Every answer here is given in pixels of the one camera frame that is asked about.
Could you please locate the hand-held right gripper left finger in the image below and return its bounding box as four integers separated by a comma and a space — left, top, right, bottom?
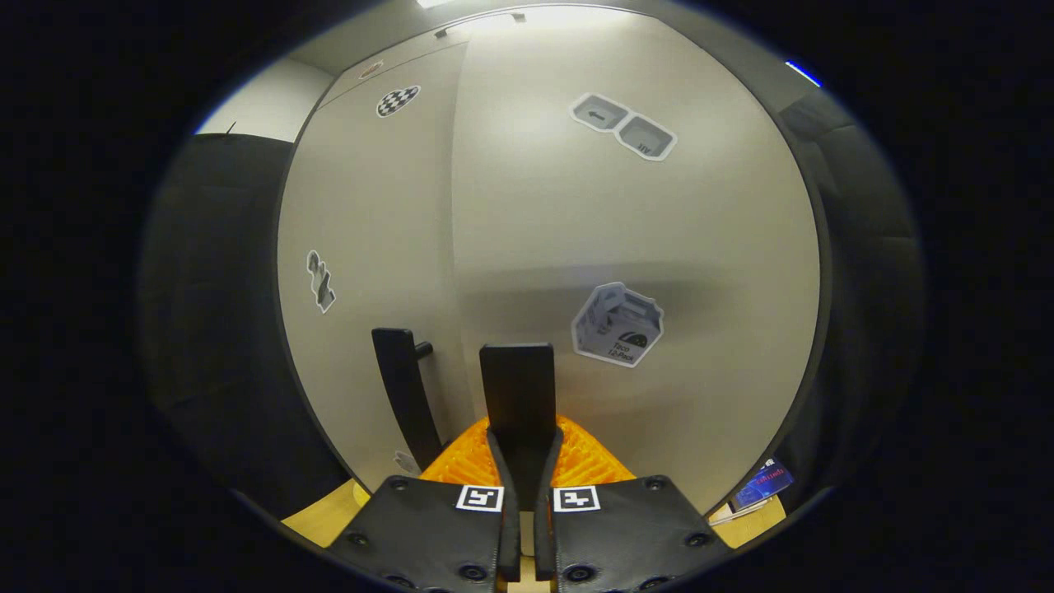
329, 424, 521, 593

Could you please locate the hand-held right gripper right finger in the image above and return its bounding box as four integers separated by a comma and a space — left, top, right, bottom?
534, 416, 734, 593

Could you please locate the black door handle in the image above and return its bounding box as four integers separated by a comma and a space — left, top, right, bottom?
371, 328, 445, 472
480, 343, 557, 487

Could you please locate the box sticker cabinet door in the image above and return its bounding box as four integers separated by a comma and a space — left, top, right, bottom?
449, 8, 822, 516

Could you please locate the checkered sticker cabinet door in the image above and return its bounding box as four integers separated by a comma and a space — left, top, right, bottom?
277, 41, 478, 495

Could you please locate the white double-door shoe cabinet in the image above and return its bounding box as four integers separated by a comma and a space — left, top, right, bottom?
276, 4, 832, 520

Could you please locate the white cabinet drawer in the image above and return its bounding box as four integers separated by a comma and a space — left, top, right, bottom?
317, 10, 660, 106

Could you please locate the blue book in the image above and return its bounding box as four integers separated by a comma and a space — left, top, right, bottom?
731, 457, 795, 509

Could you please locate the black backdrop cloth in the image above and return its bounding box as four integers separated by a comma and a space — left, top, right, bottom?
140, 82, 923, 520

